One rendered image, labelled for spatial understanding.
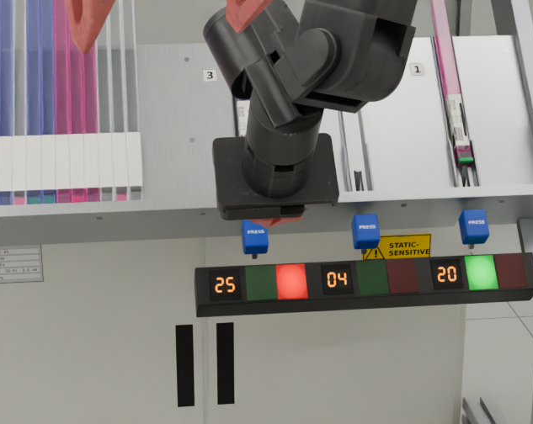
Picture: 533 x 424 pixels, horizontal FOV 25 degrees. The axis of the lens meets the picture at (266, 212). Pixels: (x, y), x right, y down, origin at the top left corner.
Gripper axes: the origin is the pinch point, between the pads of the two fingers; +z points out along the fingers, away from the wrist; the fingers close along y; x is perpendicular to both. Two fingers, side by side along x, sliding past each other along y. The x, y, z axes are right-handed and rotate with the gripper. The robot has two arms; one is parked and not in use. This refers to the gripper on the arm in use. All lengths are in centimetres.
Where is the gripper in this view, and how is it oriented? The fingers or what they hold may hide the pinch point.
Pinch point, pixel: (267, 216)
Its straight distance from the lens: 110.8
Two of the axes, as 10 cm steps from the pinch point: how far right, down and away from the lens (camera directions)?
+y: -9.9, 0.5, -1.1
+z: -0.8, 4.5, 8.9
